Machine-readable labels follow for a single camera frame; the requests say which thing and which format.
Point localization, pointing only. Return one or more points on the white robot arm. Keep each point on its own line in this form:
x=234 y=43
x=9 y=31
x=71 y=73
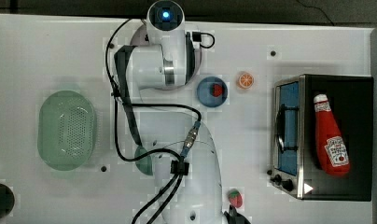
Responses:
x=171 y=139

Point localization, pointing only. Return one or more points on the lilac round plate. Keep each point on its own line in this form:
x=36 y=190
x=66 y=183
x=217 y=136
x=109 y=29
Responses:
x=165 y=60

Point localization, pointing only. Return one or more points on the blue bowl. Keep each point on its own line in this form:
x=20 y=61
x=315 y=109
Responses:
x=205 y=96

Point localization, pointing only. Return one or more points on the red strawberry in bowl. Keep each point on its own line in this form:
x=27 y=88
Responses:
x=217 y=90

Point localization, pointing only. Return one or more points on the orange slice toy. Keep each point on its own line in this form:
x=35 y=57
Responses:
x=245 y=81

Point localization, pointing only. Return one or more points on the green metal cup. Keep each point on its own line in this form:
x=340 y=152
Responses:
x=144 y=165

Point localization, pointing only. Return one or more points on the red strawberry toy on table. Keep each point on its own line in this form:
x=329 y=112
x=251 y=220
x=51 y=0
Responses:
x=235 y=198

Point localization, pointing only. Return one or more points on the green perforated colander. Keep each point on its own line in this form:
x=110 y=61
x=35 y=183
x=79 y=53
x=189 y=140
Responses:
x=66 y=130

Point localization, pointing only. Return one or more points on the plush red ketchup bottle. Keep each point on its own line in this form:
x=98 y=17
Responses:
x=330 y=148

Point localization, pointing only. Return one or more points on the black cylinder lower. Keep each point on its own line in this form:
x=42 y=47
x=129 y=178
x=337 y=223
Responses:
x=7 y=200

